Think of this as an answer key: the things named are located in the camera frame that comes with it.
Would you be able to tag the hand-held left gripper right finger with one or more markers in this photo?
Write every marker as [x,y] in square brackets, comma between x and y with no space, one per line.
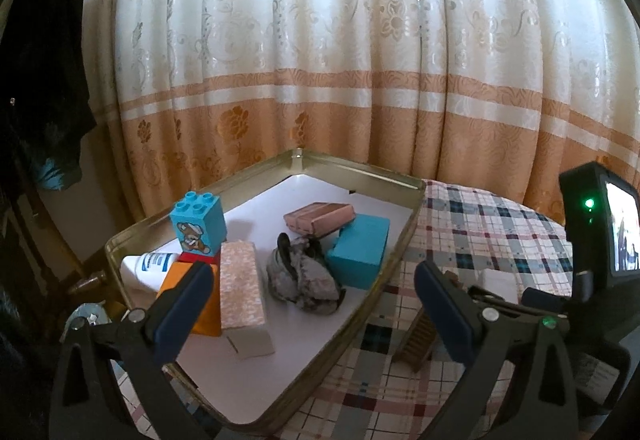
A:
[445,317]

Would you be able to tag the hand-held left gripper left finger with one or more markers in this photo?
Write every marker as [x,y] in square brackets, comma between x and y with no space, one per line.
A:
[185,315]

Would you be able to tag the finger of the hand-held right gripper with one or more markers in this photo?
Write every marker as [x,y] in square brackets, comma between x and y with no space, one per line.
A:
[545,302]

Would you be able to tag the orange building block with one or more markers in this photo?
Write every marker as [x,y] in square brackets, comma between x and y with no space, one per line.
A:
[207,315]

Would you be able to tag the red toy building block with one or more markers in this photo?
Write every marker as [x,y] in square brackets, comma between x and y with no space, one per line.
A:
[200,259]

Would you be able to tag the pale pink patterned box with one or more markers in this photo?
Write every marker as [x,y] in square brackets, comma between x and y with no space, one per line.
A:
[242,290]

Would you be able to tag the teal bear print building block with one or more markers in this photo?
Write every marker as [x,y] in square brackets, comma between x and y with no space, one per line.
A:
[197,230]

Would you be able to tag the plain teal building block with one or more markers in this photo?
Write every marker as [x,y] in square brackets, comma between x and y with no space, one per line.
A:
[360,252]

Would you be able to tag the golden metal tray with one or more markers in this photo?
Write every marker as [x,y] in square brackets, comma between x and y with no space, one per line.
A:
[300,345]

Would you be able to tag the copper pink box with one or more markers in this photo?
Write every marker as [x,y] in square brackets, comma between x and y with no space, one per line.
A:
[320,217]

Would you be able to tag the brown wooden comb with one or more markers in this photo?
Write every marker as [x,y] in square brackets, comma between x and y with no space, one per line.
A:
[415,345]

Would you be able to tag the plain white box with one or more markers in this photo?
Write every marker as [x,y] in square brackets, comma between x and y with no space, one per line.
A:
[497,285]

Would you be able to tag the white tube with blue label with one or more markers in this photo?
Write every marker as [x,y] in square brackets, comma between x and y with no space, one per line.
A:
[145,270]

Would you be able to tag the clear glass jar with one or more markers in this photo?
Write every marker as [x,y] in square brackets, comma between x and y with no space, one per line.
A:
[85,317]

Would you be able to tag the wooden chair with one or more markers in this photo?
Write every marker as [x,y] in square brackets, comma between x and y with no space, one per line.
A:
[82,282]

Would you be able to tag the grey crumpled cloth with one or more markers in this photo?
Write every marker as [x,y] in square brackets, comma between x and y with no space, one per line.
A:
[305,282]

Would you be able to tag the dark cloth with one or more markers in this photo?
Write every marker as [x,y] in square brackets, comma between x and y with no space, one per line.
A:
[45,69]

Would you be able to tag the cream and orange floral curtain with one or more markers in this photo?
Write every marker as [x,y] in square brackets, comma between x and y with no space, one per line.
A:
[350,44]

